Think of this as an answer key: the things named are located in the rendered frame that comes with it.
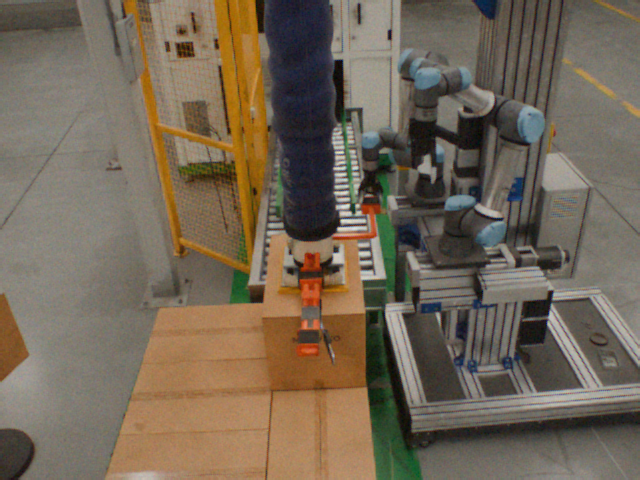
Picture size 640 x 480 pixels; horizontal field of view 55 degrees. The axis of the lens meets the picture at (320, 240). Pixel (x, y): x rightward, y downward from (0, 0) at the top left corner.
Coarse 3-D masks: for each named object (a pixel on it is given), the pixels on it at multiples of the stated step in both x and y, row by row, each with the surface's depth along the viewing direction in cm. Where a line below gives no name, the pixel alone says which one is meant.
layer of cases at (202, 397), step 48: (192, 336) 292; (240, 336) 291; (144, 384) 267; (192, 384) 266; (240, 384) 265; (144, 432) 245; (192, 432) 244; (240, 432) 243; (288, 432) 242; (336, 432) 241
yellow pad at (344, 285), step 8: (336, 248) 268; (344, 248) 273; (344, 256) 268; (344, 264) 262; (328, 272) 258; (336, 272) 255; (344, 272) 257; (344, 280) 252; (328, 288) 249; (336, 288) 249; (344, 288) 249
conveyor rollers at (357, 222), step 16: (336, 128) 494; (336, 144) 471; (352, 144) 471; (336, 160) 449; (352, 160) 447; (336, 176) 426; (272, 192) 411; (336, 192) 404; (272, 208) 393; (272, 224) 374; (352, 224) 373; (368, 256) 342; (368, 272) 328
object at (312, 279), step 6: (300, 270) 238; (306, 270) 238; (312, 270) 238; (318, 270) 238; (300, 276) 235; (306, 276) 235; (312, 276) 235; (318, 276) 235; (300, 282) 232; (306, 282) 232; (312, 282) 232; (318, 282) 232; (300, 288) 234; (312, 288) 233
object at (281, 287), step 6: (282, 246) 276; (282, 252) 272; (288, 252) 270; (282, 258) 268; (282, 264) 264; (282, 270) 261; (288, 270) 256; (294, 270) 259; (282, 276) 257; (282, 282) 253; (282, 288) 250; (288, 288) 250; (294, 288) 250
